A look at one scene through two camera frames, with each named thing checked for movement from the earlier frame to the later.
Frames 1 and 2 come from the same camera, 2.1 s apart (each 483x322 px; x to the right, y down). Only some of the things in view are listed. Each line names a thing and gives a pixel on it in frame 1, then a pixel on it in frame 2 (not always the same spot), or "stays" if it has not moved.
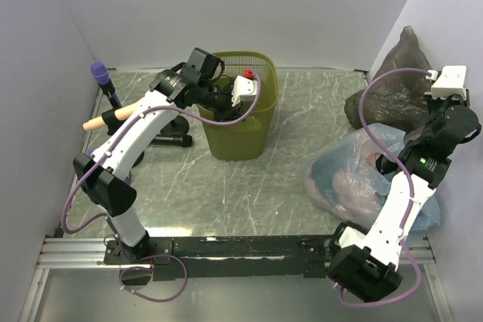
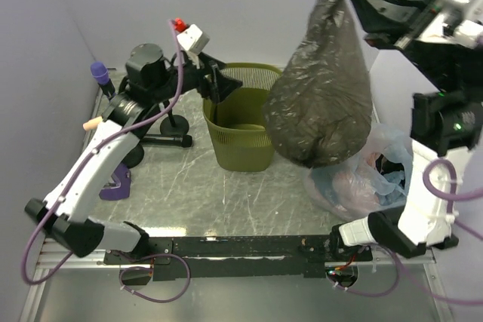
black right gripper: x=432 y=102 → x=384 y=22
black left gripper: x=230 y=112 → x=219 y=85
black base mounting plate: x=247 y=256 stays
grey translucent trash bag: x=398 y=98 → x=318 y=103
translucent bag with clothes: x=348 y=178 stays
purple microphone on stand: x=99 y=72 stays
